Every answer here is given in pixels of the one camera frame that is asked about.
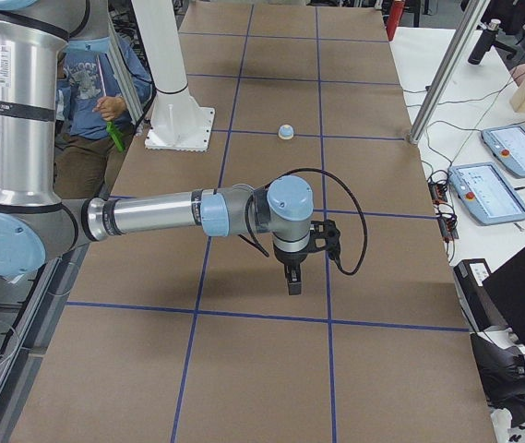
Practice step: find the person in blue sweater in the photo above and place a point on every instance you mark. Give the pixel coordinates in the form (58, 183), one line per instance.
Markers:
(87, 97)

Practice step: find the aluminium frame post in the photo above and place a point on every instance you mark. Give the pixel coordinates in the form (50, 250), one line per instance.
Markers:
(455, 49)

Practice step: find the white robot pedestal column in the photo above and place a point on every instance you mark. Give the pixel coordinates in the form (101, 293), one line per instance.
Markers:
(177, 121)

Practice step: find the black bottle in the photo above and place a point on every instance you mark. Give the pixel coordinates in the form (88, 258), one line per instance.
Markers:
(485, 42)

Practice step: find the near blue teach pendant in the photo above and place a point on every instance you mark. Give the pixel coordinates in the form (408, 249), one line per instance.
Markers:
(486, 193)

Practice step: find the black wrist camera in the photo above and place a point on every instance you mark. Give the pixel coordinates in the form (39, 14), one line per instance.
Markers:
(325, 236)

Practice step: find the green tool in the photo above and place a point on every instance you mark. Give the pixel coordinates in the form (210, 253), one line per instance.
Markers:
(116, 135)

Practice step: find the blue teach pendant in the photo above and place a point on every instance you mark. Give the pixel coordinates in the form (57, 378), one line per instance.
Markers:
(507, 144)
(486, 193)

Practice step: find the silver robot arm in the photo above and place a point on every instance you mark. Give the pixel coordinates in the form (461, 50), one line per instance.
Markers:
(36, 225)

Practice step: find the far blue teach pendant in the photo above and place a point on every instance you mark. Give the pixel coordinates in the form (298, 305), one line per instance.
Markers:
(507, 144)

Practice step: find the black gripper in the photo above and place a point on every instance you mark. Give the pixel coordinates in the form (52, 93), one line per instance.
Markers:
(290, 258)

